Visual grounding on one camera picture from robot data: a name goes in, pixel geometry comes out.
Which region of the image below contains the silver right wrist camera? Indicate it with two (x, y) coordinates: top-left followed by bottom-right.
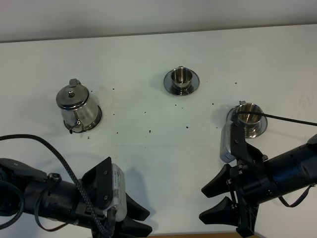
(220, 120), (235, 163)

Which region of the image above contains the black braided left cable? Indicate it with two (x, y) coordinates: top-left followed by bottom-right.
(0, 134), (115, 238)

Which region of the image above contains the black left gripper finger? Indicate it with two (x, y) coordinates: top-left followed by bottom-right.
(126, 194), (150, 221)
(114, 217), (152, 238)

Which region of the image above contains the far stainless steel teacup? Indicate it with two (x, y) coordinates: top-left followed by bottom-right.
(171, 66), (193, 89)

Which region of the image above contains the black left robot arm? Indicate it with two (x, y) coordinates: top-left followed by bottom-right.
(0, 158), (152, 238)

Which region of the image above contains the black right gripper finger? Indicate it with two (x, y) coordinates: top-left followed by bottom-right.
(199, 196), (238, 227)
(201, 164), (231, 198)

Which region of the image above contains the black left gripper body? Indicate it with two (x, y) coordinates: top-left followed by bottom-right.
(58, 156), (114, 238)

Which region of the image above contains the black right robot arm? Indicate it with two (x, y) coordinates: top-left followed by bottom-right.
(199, 122), (317, 238)

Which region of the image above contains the stainless steel teacup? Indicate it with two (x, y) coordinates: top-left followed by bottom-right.
(236, 101), (263, 129)
(171, 66), (193, 89)

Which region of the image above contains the near stainless steel teacup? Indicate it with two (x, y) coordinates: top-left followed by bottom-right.
(236, 101), (263, 129)

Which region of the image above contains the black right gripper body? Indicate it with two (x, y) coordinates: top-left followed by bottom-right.
(229, 122), (268, 236)

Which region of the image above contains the round steel teapot tray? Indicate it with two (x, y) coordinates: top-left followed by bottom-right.
(63, 106), (102, 134)

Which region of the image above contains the stainless steel teapot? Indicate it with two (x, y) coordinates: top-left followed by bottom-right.
(56, 78), (99, 125)

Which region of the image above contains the stainless steel saucer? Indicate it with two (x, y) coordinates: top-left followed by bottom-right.
(163, 70), (200, 96)
(226, 105), (267, 139)

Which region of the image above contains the far stainless steel saucer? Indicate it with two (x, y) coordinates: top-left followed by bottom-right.
(163, 70), (200, 96)

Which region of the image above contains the near stainless steel saucer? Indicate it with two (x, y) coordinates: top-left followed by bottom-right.
(226, 105), (267, 139)

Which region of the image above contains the thin black right cable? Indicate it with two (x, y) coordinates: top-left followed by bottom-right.
(235, 112), (317, 124)

